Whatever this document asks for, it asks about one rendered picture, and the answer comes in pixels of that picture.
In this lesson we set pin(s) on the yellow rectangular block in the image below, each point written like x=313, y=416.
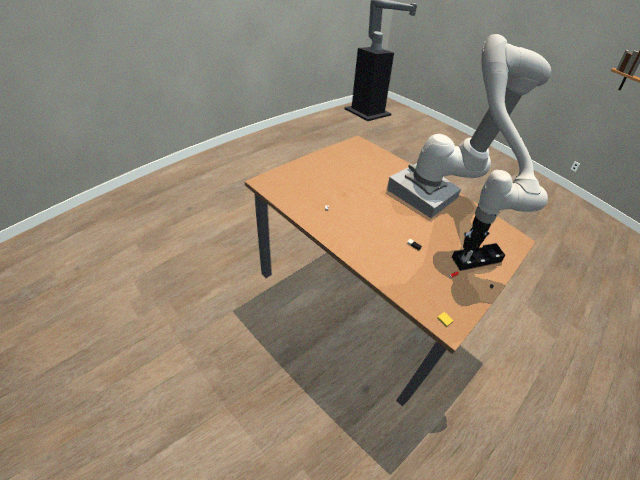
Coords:
x=445, y=319

